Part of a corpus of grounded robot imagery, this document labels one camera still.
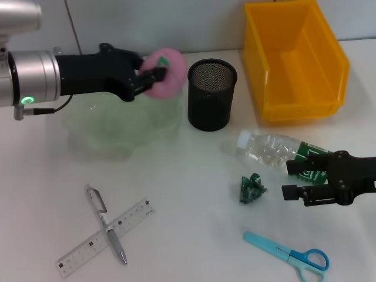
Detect clear plastic ruler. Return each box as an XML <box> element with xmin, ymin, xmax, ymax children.
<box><xmin>56</xmin><ymin>198</ymin><xmax>156</xmax><ymax>278</ymax></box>

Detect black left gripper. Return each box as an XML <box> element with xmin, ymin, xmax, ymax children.
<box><xmin>55</xmin><ymin>43</ymin><xmax>167</xmax><ymax>103</ymax></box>

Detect blue capped scissors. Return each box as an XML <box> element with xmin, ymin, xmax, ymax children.
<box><xmin>243</xmin><ymin>231</ymin><xmax>330</xmax><ymax>282</ymax></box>

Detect black mesh pen holder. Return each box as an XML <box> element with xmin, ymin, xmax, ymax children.
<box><xmin>187</xmin><ymin>58</ymin><xmax>238</xmax><ymax>132</ymax></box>

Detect green plastic wrapper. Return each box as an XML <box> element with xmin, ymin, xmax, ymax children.
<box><xmin>238</xmin><ymin>173</ymin><xmax>267</xmax><ymax>204</ymax></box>

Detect pink toy peach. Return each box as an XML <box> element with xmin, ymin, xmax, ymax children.
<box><xmin>139</xmin><ymin>48</ymin><xmax>189</xmax><ymax>100</ymax></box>

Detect green translucent glass fruit plate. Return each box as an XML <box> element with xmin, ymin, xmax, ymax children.
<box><xmin>60</xmin><ymin>85</ymin><xmax>182</xmax><ymax>162</ymax></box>

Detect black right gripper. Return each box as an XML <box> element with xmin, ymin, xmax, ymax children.
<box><xmin>281</xmin><ymin>150</ymin><xmax>376</xmax><ymax>206</ymax></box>

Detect grey ballpoint pen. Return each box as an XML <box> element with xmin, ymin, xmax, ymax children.
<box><xmin>85</xmin><ymin>184</ymin><xmax>129</xmax><ymax>266</ymax></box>

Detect yellow plastic bin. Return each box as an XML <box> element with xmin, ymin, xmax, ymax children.
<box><xmin>244</xmin><ymin>0</ymin><xmax>351</xmax><ymax>123</ymax></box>

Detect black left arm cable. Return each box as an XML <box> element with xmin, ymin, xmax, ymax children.
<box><xmin>13</xmin><ymin>95</ymin><xmax>73</xmax><ymax>121</ymax></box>

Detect clear green-label water bottle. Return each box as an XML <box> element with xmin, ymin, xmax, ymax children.
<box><xmin>236</xmin><ymin>130</ymin><xmax>334</xmax><ymax>184</ymax></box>

